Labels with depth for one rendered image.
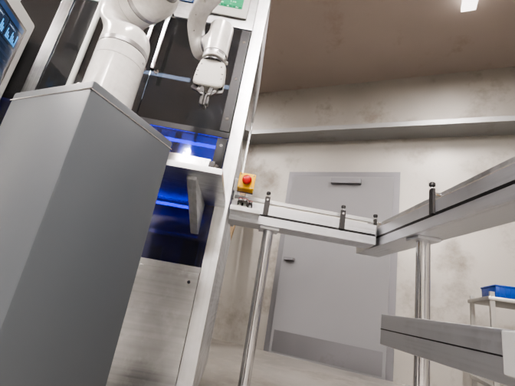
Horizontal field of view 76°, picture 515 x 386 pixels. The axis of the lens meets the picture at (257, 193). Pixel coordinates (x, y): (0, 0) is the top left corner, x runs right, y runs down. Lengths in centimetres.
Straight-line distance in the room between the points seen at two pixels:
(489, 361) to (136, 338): 110
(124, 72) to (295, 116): 405
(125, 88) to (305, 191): 349
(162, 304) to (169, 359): 20
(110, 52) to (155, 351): 101
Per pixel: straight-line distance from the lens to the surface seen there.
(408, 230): 139
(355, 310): 380
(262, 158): 464
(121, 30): 94
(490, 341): 105
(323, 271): 389
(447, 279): 388
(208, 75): 117
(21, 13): 191
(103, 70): 88
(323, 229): 155
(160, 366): 140
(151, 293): 139
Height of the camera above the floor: 52
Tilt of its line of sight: 18 degrees up
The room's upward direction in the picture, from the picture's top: 10 degrees clockwise
